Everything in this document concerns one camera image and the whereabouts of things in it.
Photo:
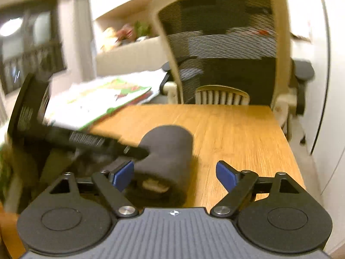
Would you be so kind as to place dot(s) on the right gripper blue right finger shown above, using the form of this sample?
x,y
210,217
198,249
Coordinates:
x,y
239,186

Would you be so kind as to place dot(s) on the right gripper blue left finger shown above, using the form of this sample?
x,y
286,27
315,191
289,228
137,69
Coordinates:
x,y
110,187

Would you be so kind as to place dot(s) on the dark grey garment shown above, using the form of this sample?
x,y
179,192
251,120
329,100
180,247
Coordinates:
x,y
162,179

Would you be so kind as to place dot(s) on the green cartoon zipper storage bag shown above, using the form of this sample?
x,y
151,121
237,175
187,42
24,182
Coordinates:
x,y
92,105

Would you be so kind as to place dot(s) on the beige sofa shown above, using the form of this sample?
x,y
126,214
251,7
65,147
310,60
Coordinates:
x,y
146,55

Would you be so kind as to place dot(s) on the beige mesh office chair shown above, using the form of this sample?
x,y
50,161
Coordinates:
x,y
232,52

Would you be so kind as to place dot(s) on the red flower plant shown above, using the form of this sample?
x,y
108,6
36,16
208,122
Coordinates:
x,y
128,33

